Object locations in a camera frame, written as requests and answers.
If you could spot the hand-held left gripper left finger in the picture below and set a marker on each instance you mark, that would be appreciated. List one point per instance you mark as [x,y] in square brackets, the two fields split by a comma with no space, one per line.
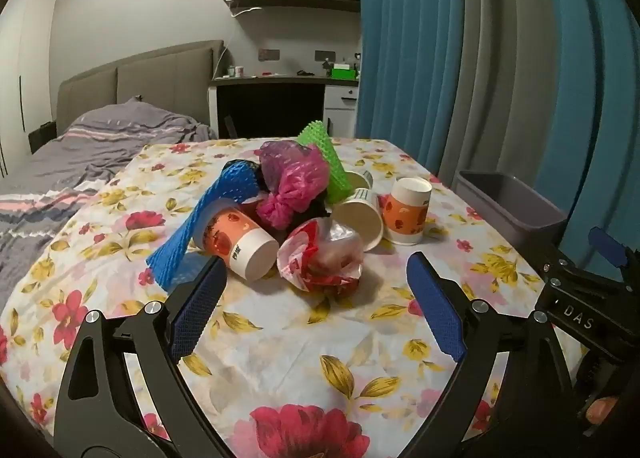
[195,313]

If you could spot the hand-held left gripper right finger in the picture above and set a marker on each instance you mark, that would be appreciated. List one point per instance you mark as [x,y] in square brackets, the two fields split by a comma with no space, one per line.
[435,308]

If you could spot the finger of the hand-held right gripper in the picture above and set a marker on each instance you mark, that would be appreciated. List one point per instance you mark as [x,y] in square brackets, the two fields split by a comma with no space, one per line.
[607,242]
[575,310]

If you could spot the orange printed paper cup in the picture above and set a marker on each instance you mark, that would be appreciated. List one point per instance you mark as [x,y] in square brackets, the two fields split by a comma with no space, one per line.
[406,213]
[235,243]

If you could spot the blue foam net sleeve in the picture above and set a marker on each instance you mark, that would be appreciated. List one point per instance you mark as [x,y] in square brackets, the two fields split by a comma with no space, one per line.
[190,228]

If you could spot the grey plastic bin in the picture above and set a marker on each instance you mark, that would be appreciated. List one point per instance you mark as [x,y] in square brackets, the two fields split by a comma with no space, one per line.
[500,193]

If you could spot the white grid paper cup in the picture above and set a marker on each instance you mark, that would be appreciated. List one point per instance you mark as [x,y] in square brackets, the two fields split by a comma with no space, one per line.
[357,218]
[357,180]

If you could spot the red white plastic wrapper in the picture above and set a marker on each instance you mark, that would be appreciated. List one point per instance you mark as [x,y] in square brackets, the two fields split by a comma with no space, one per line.
[320,258]

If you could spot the pink plastic bag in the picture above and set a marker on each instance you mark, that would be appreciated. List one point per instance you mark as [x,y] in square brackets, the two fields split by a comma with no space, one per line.
[292,193]

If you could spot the purple plastic bag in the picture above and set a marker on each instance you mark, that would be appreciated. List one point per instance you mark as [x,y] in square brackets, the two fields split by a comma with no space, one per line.
[280,155]

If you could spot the green foam net sleeve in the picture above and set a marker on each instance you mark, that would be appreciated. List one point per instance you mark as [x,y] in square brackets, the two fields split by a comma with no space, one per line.
[325,147]

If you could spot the person's right hand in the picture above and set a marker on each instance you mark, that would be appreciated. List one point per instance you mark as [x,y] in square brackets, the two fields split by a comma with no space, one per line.
[601,410]

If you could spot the floral tablecloth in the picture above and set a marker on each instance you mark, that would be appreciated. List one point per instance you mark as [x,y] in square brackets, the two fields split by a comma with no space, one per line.
[280,338]

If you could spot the grey striped duvet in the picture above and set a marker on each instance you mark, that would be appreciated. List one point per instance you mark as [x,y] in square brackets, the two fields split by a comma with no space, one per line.
[100,147]

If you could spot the white drawer cabinet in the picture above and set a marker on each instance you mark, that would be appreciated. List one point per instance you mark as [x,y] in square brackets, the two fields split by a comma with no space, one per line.
[341,107]

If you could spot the dark wooden desk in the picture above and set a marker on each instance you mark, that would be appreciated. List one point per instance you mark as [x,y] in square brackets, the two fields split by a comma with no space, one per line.
[270,102]

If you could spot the black nightstand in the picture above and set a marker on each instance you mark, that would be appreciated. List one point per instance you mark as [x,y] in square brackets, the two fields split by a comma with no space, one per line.
[42,137]

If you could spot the grey padded headboard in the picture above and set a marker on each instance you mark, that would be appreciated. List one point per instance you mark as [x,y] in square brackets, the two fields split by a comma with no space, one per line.
[160,77]

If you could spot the green box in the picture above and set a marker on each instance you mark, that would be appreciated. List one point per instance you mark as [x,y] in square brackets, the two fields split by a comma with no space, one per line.
[345,73]

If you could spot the blue grey curtain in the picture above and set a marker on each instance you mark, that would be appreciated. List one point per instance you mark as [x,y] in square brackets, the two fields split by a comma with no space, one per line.
[450,37]

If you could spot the white wardrobe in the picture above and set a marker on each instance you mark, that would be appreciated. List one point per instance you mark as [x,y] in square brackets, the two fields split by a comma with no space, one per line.
[12,87]

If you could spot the white reading lamp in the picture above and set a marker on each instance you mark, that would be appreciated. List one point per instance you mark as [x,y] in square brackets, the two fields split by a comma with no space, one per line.
[247,11]

